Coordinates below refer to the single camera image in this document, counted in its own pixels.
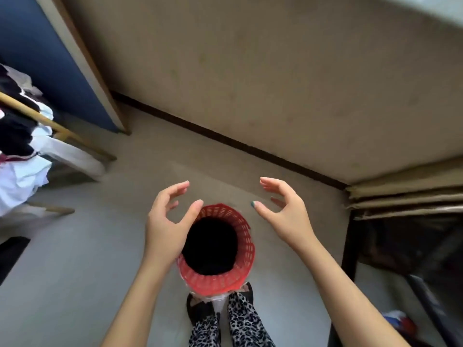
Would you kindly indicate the pile of mixed clothes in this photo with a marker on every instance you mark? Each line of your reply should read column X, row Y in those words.
column 21, row 177

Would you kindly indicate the person's left black slipper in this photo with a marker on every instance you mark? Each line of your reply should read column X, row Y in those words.
column 199, row 312

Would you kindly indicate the beige striped curtain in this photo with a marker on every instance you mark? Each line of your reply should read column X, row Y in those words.
column 405, row 198

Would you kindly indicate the bed with black frame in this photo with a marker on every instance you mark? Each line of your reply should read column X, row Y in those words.
column 349, row 249

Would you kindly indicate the person's black slipper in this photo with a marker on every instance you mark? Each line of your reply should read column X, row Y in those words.
column 249, row 294
column 199, row 312

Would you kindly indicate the red plastic basket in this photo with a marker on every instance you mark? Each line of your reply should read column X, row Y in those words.
column 217, row 283

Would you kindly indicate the person's right black slipper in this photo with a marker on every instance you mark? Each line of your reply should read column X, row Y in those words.
column 249, row 294

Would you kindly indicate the red blue white packet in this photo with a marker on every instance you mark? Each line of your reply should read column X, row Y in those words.
column 398, row 321

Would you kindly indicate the person's left hand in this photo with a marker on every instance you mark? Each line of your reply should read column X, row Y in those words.
column 162, row 238

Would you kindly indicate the person's right forearm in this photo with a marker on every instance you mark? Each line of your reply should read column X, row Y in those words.
column 347, row 303

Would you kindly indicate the leopard print trousers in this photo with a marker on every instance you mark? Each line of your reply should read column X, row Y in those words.
column 246, row 321

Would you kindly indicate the person's left forearm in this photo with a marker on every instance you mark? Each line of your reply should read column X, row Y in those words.
column 137, row 307

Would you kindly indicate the wooden chair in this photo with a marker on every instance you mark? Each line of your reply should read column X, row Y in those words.
column 43, row 119

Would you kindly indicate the black garment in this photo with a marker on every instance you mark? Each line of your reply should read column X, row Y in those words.
column 209, row 245

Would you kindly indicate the person's right hand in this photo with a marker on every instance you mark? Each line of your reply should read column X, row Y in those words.
column 294, row 227

